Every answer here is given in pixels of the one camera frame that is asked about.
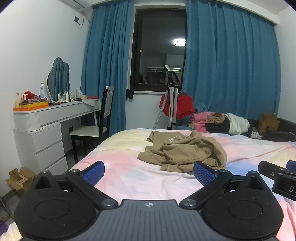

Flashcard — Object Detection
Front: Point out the dark grey sofa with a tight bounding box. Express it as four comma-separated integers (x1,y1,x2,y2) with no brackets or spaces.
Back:
240,117,296,142

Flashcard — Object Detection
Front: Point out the black garment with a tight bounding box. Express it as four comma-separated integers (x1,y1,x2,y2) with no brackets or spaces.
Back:
205,123,232,134

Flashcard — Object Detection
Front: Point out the black and white chair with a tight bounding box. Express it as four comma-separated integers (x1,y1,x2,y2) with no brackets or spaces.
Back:
69,85,115,164

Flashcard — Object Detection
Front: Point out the cardboard box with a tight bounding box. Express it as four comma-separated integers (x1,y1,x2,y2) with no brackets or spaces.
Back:
6,167,36,197

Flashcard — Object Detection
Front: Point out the red garment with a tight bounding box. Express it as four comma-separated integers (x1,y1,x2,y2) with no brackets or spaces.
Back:
159,93,195,120

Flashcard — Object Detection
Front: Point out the bed with pastel sheet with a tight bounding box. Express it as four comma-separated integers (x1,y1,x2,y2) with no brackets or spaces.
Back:
0,128,296,241

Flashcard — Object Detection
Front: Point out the white garment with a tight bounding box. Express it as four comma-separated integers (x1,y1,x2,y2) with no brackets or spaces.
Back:
225,113,250,135

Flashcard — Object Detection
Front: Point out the pink garment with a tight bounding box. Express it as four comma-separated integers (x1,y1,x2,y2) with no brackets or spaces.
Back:
189,112,213,132

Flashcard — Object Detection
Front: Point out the white vanity desk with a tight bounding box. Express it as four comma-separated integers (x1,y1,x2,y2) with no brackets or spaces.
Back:
13,98,102,176

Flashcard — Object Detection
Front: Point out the dark window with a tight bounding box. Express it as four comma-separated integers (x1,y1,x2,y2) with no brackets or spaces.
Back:
129,6,188,92

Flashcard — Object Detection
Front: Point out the brown garment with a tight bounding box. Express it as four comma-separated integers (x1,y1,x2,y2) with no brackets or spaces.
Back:
207,112,226,124

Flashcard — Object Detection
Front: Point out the brown paper bag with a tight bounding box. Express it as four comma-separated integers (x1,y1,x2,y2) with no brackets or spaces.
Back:
257,112,280,135

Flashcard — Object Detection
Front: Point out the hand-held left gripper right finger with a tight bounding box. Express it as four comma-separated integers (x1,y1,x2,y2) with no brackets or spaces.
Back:
179,161,269,211

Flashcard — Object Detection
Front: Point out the wavy vanity mirror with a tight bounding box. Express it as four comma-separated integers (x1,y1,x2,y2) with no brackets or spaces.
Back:
47,57,70,102

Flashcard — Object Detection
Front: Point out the garment steamer stand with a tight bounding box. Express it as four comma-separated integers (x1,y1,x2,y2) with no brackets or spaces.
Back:
153,65,181,130

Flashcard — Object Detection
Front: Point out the tan hoodie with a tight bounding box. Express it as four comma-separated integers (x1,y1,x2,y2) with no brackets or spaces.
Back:
137,130,228,173

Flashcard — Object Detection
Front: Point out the blue curtain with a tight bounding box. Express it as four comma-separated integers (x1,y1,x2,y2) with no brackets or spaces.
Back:
80,0,134,137
176,0,281,130

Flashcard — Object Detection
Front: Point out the orange tray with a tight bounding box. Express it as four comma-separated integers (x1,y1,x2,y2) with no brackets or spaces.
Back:
13,102,49,111

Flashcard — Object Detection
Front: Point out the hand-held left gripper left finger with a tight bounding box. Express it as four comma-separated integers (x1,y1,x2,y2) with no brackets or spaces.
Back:
30,161,119,211

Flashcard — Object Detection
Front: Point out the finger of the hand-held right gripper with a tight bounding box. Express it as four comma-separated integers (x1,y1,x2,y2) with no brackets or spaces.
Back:
258,160,296,182
272,173,296,202

